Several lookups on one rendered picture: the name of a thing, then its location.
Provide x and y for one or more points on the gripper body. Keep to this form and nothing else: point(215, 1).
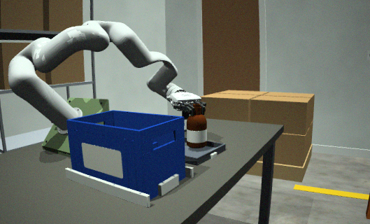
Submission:
point(178, 96)

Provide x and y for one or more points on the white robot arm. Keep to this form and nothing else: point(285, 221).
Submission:
point(47, 55)

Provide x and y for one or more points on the blue plastic crate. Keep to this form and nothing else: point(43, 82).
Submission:
point(133, 150)

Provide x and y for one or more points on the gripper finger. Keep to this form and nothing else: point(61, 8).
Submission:
point(185, 107)
point(202, 104)

